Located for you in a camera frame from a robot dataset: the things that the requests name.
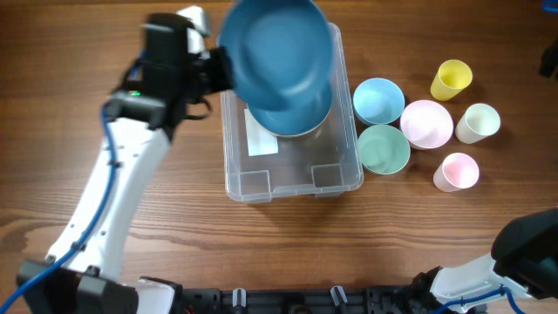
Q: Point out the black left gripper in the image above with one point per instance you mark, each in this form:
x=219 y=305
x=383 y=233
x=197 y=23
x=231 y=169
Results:
x=219 y=75

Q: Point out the blue plastic plate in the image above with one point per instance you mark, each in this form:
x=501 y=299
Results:
x=318 y=109
x=281 y=52

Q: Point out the cream plastic plate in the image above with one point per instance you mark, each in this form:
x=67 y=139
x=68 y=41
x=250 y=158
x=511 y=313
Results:
x=288 y=128

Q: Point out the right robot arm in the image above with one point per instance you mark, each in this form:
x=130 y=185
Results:
x=522 y=264

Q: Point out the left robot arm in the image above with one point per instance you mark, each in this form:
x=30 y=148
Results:
x=80 y=273

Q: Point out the cream plastic cup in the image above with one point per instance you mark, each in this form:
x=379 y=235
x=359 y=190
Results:
x=478 y=122

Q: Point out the yellow plastic cup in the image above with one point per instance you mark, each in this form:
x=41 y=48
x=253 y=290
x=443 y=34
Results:
x=452 y=77

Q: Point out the clear plastic storage bin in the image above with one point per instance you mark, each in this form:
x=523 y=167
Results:
x=322 y=163

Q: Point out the pink plastic bowl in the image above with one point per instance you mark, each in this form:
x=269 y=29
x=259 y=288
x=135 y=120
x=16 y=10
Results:
x=426 y=124

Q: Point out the pink plastic cup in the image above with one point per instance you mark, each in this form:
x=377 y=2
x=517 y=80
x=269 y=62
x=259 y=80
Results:
x=457 y=171

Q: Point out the light blue plastic bowl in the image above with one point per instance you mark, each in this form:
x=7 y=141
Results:
x=378 y=101

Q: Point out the mint green plastic bowl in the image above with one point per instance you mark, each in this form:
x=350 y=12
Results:
x=383 y=149

